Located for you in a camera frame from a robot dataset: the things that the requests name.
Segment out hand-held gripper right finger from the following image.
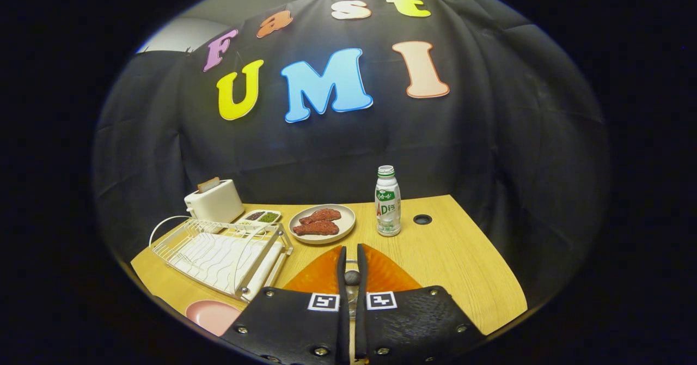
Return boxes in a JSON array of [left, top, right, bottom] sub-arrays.
[[355, 244, 485, 363]]

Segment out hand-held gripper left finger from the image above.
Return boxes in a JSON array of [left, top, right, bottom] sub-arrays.
[[221, 245, 349, 365]]

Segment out pink plate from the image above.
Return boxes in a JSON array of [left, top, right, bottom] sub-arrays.
[[185, 300, 242, 337]]

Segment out white wire dish rack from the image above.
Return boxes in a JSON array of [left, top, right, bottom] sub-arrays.
[[149, 215, 295, 303]]

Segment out beige plate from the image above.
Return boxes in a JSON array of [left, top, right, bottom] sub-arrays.
[[288, 204, 356, 245]]

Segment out white divided dish of beans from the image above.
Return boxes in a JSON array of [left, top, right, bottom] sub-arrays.
[[238, 209, 282, 227]]

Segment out red-brown meat piece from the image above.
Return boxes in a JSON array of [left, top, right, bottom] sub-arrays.
[[292, 221, 340, 236], [298, 208, 342, 225]]

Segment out white drink bottle green cap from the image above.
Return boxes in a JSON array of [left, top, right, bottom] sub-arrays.
[[375, 165, 402, 238]]

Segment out white toaster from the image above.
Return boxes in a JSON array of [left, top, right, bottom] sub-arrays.
[[184, 179, 245, 224]]

